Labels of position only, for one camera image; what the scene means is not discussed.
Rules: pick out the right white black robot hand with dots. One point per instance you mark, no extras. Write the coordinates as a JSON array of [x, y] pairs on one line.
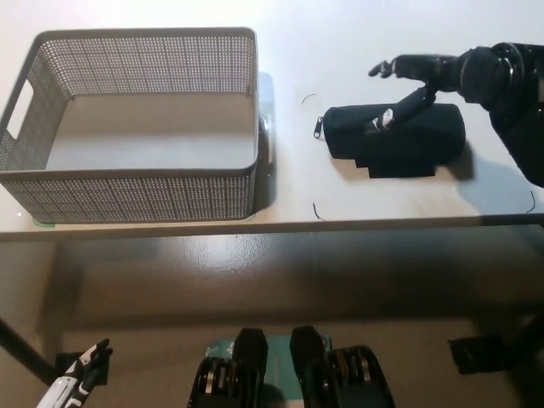
[[438, 68]]

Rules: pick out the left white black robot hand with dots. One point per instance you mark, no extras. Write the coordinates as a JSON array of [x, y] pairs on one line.
[[85, 365]]

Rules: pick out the black fabric pencil case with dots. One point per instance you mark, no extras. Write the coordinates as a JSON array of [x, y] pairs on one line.
[[425, 140]]

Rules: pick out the black metal table leg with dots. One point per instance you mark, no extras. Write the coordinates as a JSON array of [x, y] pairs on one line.
[[527, 336], [25, 346]]

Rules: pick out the black tape patch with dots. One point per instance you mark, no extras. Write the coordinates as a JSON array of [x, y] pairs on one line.
[[399, 172]]

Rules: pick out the green tape strip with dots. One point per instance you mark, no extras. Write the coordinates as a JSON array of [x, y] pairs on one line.
[[44, 224]]

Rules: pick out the black ribbed robot body block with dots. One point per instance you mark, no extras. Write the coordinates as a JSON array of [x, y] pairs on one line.
[[340, 374], [238, 374]]

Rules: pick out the grey perforated plastic basket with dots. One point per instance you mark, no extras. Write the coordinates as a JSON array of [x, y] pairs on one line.
[[127, 200]]

